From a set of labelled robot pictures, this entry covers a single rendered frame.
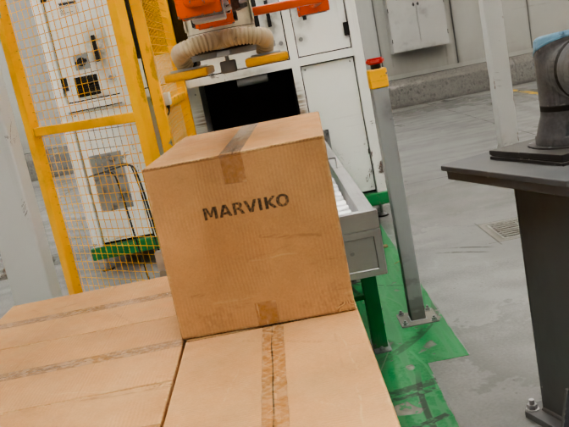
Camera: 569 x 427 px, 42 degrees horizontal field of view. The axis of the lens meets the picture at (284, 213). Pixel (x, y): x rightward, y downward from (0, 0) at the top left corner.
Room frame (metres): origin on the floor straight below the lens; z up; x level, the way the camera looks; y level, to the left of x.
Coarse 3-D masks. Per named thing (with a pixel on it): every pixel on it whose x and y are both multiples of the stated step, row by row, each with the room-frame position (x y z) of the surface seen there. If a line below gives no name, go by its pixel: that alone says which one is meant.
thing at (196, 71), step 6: (198, 66) 1.77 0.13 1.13; (204, 66) 1.93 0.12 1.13; (210, 66) 1.94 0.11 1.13; (174, 72) 1.77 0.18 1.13; (180, 72) 1.75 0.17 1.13; (186, 72) 1.75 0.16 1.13; (192, 72) 1.75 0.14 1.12; (198, 72) 1.75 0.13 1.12; (204, 72) 1.75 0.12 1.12; (210, 72) 1.87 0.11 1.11; (168, 78) 1.75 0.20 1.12; (174, 78) 1.75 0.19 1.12; (180, 78) 1.75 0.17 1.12; (186, 78) 1.75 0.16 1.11; (192, 78) 1.75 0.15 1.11
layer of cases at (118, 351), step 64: (0, 320) 2.07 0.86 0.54; (64, 320) 1.95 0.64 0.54; (128, 320) 1.84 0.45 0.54; (320, 320) 1.56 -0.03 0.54; (0, 384) 1.57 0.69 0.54; (64, 384) 1.49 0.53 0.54; (128, 384) 1.43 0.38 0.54; (192, 384) 1.36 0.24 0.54; (256, 384) 1.30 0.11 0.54; (320, 384) 1.25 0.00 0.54; (384, 384) 1.20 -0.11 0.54
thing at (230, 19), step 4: (232, 12) 1.64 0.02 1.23; (228, 16) 1.63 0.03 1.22; (232, 16) 1.63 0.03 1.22; (236, 16) 1.63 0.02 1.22; (220, 20) 1.63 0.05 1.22; (224, 20) 1.63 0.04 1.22; (228, 20) 1.63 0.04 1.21; (232, 20) 1.63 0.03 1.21; (192, 24) 1.63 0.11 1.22; (204, 24) 1.63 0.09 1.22; (208, 24) 1.63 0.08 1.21; (212, 24) 1.63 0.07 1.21; (216, 24) 1.63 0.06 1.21; (220, 24) 1.63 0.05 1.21; (224, 24) 1.70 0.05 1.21; (228, 24) 1.70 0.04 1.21; (196, 28) 1.63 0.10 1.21; (200, 28) 1.63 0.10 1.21; (204, 28) 1.70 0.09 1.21; (208, 28) 1.71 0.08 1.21
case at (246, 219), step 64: (256, 128) 2.03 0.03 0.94; (320, 128) 1.72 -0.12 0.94; (192, 192) 1.60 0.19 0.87; (256, 192) 1.59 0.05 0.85; (320, 192) 1.59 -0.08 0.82; (192, 256) 1.61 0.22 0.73; (256, 256) 1.60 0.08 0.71; (320, 256) 1.59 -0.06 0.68; (192, 320) 1.61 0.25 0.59; (256, 320) 1.60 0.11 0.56
